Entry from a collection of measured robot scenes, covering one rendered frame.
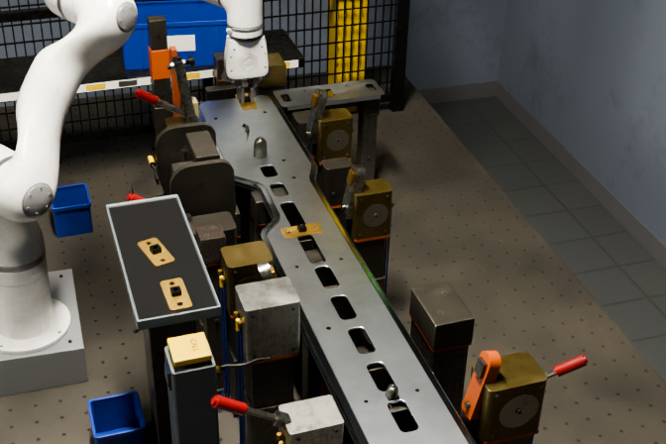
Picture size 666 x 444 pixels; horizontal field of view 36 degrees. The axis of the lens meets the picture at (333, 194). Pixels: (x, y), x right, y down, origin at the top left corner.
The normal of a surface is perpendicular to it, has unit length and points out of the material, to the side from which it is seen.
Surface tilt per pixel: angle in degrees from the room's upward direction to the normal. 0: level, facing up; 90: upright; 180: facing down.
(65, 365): 90
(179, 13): 90
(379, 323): 0
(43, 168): 68
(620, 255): 0
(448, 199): 0
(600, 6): 90
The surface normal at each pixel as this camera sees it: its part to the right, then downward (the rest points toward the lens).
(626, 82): -0.95, 0.14
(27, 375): 0.29, 0.51
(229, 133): 0.02, -0.85
